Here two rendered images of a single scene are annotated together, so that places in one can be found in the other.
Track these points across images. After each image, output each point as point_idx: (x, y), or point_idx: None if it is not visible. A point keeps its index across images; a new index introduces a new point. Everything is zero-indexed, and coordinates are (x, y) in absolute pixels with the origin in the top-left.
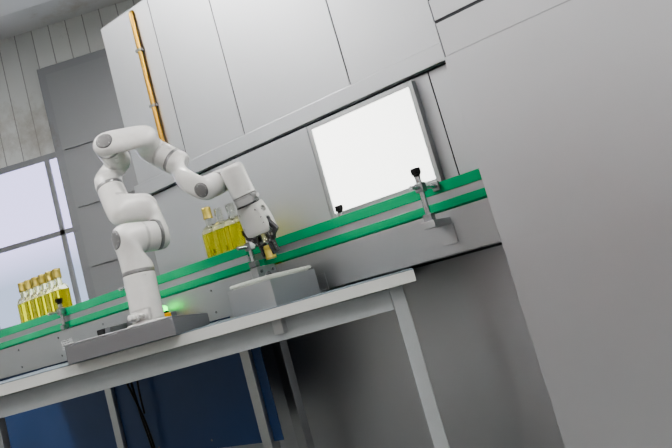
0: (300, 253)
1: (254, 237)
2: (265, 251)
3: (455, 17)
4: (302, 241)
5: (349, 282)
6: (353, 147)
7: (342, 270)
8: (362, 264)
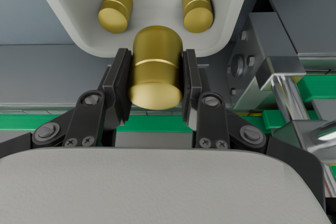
0: (159, 118)
1: (211, 145)
2: (159, 55)
3: None
4: (145, 143)
5: (69, 44)
6: None
7: (69, 62)
8: (25, 62)
